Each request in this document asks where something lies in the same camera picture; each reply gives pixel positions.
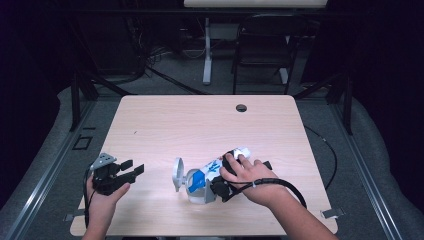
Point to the person's left hand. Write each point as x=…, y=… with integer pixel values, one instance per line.
x=101, y=206

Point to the white desk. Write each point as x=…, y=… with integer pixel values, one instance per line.
x=256, y=3

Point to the white and blue refill pouch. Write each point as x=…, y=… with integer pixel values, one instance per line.
x=213, y=168

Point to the aluminium floor rail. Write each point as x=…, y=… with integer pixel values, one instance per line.
x=43, y=178
x=366, y=176

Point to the black floor socket plate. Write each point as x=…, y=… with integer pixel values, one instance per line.
x=74, y=142

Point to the black metal frame stand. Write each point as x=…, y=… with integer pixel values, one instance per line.
x=348, y=106
x=75, y=100

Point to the clear jar with grey lid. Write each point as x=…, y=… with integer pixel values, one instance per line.
x=178, y=171

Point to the grey tape strip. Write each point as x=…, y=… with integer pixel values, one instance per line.
x=78, y=212
x=331, y=213

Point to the person's right hand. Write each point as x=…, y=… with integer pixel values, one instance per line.
x=255, y=176

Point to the black table grommet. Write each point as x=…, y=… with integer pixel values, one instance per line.
x=241, y=108

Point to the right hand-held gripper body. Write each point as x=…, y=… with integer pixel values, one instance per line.
x=223, y=188

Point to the black folding chair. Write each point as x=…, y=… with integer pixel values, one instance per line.
x=270, y=23

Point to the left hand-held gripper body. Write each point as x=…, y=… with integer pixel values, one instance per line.
x=108, y=181

